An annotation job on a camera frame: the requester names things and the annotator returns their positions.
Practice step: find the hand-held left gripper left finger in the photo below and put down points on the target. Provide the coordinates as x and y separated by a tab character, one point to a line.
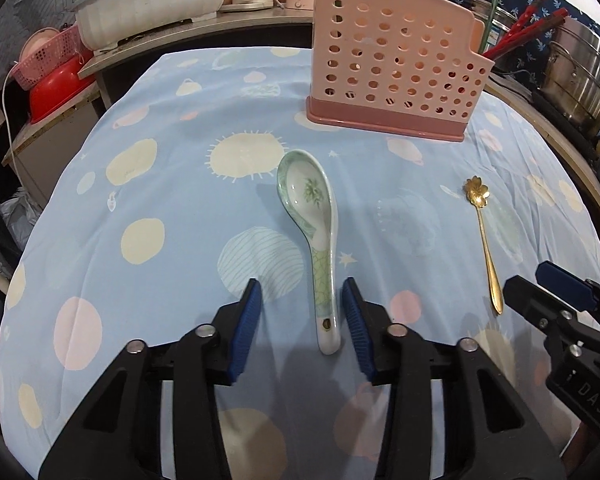
247	320

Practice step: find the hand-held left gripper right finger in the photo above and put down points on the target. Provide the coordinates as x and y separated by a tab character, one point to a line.
356	320

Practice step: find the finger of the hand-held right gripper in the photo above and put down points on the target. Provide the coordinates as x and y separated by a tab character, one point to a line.
565	285
530	300

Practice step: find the gold flower spoon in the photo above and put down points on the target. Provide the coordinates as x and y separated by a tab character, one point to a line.
485	240

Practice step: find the green patterned ceramic spoon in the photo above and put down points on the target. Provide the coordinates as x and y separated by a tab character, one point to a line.
305	195

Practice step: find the pink perforated utensil holder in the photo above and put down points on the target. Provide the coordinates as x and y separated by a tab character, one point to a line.
395	60

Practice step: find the red chopstick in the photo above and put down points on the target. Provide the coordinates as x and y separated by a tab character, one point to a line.
540	22
520	20

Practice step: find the steel steamer pot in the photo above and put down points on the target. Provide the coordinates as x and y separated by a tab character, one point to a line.
580	75

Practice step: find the small beige cabinet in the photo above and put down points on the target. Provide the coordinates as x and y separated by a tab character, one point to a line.
50	150

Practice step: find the steel rice cooker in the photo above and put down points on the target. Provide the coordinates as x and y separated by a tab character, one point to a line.
485	25

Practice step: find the grey wood table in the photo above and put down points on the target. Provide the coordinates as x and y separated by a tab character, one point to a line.
190	35

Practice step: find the red plastic basin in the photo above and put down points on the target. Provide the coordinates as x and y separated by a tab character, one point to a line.
60	90

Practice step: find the pink plastic basket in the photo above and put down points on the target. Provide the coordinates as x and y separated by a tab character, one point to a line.
55	57

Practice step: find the white dish drainer box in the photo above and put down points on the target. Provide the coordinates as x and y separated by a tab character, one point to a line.
145	5

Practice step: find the pink bowl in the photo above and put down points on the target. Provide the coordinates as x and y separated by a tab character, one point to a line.
37	42

